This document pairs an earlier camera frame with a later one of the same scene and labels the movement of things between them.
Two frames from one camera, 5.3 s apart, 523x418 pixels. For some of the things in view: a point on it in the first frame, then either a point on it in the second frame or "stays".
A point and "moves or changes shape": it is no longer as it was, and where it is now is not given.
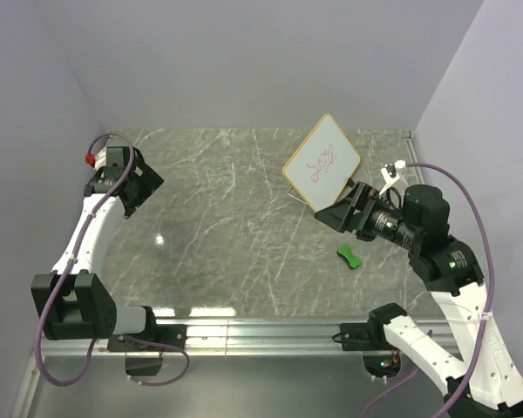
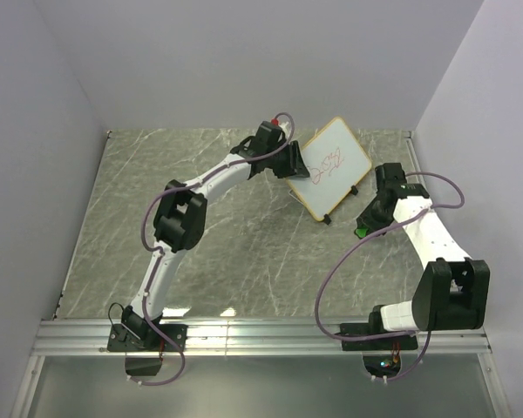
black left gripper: [149, 180] → [295, 165]
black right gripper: [340, 214] → [367, 219]
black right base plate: [364, 336] stays
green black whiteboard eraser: [352, 260] moves or changes shape
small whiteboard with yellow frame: [322, 163] moves or changes shape
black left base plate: [171, 334] stays
